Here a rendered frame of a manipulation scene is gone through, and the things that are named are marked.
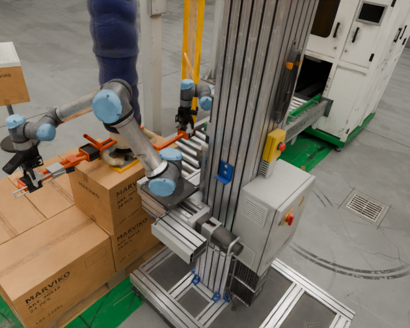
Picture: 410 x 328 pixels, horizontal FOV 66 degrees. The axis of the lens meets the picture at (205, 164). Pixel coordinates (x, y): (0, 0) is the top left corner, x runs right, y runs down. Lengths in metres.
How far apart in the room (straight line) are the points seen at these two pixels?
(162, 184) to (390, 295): 2.14
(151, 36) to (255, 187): 2.15
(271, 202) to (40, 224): 1.51
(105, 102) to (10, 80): 2.32
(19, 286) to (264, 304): 1.46
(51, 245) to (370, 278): 2.39
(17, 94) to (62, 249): 1.89
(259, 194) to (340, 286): 1.58
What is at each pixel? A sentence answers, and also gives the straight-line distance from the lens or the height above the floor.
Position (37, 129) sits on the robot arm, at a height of 1.40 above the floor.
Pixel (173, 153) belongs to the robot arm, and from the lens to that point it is 1.53.
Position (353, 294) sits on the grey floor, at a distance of 2.86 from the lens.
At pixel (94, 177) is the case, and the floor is 0.94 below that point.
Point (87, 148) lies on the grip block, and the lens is 1.92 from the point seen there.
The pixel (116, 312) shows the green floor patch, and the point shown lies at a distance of 2.46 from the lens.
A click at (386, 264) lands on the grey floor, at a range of 3.20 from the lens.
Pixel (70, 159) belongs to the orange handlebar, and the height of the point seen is 1.09.
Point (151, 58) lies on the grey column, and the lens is 3.31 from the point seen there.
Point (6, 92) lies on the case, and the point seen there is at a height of 0.74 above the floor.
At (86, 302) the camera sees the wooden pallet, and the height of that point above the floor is 0.02.
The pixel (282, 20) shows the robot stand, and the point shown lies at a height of 1.93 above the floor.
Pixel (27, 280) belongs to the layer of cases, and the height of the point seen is 0.54.
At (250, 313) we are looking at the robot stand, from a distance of 2.25.
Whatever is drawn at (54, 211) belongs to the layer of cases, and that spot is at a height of 0.54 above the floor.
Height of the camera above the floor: 2.16
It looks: 37 degrees down
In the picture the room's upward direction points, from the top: 6 degrees clockwise
